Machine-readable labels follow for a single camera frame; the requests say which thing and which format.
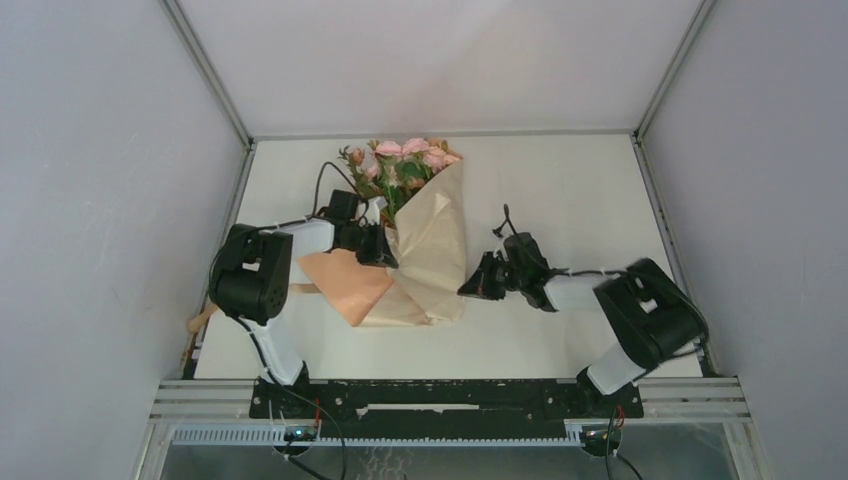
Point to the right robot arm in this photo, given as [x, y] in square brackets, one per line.
[652, 319]

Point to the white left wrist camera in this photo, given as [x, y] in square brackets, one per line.
[373, 213]

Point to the white slotted cable duct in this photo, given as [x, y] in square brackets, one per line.
[570, 435]

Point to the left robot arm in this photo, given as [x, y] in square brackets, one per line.
[251, 273]

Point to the pink fake rose stem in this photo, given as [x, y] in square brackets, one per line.
[413, 164]

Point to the pink fake rose sprig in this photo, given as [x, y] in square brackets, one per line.
[374, 174]

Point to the tan ribbon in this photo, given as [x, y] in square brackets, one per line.
[195, 324]

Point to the black mounting base rail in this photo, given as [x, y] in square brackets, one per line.
[477, 408]

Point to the brown wrapping paper sheet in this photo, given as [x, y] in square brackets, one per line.
[429, 243]

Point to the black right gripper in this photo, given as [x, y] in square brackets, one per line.
[480, 283]

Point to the aluminium frame rail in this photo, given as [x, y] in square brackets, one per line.
[651, 400]

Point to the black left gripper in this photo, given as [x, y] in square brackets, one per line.
[379, 254]

